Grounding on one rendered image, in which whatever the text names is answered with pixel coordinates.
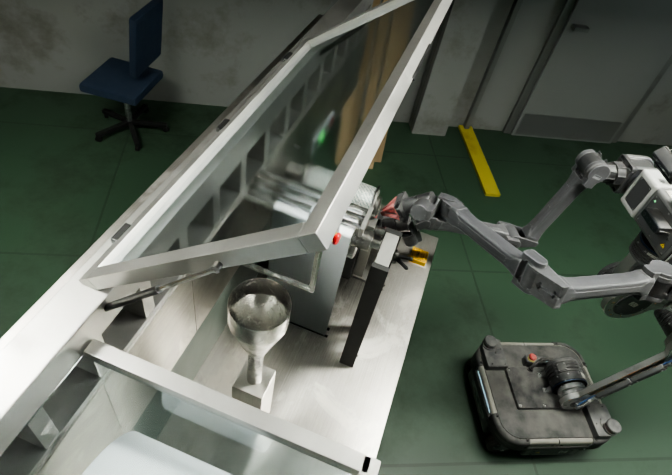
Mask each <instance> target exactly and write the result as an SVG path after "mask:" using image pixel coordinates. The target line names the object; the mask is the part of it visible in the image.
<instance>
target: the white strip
mask: <svg viewBox="0 0 672 475"><path fill-rule="evenodd" d="M353 232H354V231H352V230H350V229H347V228H344V227H342V226H340V230H339V233H341V238H340V240H339V242H338V243H337V244H336V245H333V244H332V242H331V243H330V245H329V247H328V249H327V250H324V251H323V252H322V257H321V262H320V267H319V271H318V276H317V281H316V286H315V291H314V292H313V293H310V292H308V291H306V290H303V289H301V288H298V287H295V286H293V285H290V284H288V283H285V282H283V281H280V280H278V279H275V278H272V277H270V276H267V279H270V280H273V281H276V282H277V283H279V284H281V285H282V286H283V287H284V288H285V289H286V290H287V291H288V293H289V295H290V297H291V301H292V310H291V316H290V322H289V323H292V324H294V325H296V326H299V327H301V328H304V329H306V330H309V331H311V332H314V333H316V334H319V335H321V336H324V337H326V338H327V337H328V335H326V330H327V326H328V322H329V319H330V315H331V311H332V307H333V304H334V300H335V296H336V292H337V289H338V285H339V281H340V277H341V274H342V270H343V266H344V262H345V258H346V255H347V251H348V247H349V243H350V240H351V241H354V240H355V238H356V235H355V234H353ZM315 253H316V252H312V253H306V254H301V255H295V256H289V257H283V258H278V259H272V260H269V265H268V269H269V270H271V271H274V272H277V273H279V274H282V275H284V276H287V277H289V278H292V279H295V280H297V281H300V282H302V283H305V284H307V285H309V284H310V279H311V274H312V268H313V263H314V258H315Z"/></svg>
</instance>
